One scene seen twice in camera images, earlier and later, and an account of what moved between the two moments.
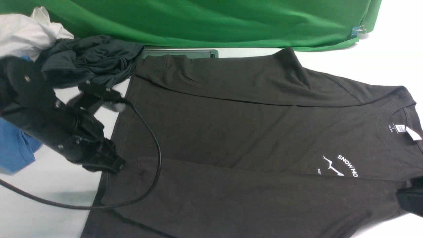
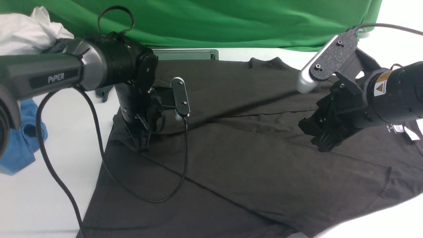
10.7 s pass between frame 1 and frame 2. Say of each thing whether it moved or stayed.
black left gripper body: moved
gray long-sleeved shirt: stayed
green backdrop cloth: stayed
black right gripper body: moved
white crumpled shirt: stayed
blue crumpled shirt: stayed
